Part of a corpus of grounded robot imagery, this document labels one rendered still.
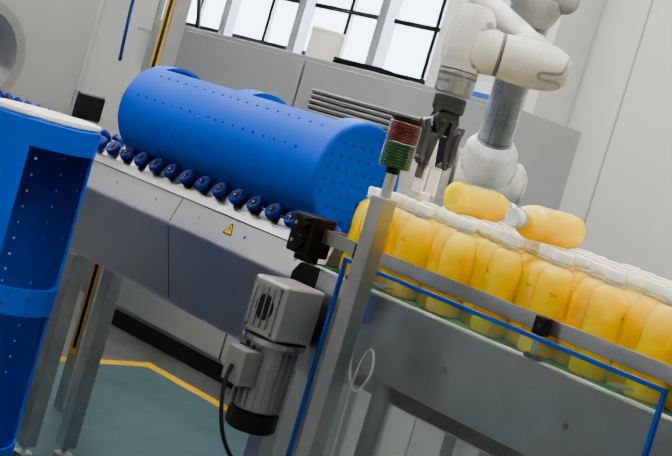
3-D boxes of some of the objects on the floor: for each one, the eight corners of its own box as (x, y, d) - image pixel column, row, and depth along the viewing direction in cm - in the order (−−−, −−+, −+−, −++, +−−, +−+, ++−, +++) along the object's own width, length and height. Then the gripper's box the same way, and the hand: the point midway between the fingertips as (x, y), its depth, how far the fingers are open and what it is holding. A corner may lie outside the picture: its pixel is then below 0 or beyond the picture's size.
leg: (25, 451, 377) (81, 252, 373) (35, 459, 373) (91, 258, 369) (8, 451, 373) (65, 250, 370) (17, 458, 369) (74, 255, 365)
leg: (65, 453, 387) (120, 259, 383) (75, 460, 383) (130, 264, 379) (49, 452, 383) (104, 256, 379) (58, 459, 379) (114, 261, 375)
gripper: (463, 100, 295) (434, 197, 296) (416, 84, 283) (386, 185, 285) (486, 106, 289) (457, 205, 291) (439, 90, 278) (409, 193, 279)
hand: (426, 181), depth 288 cm, fingers closed on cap, 4 cm apart
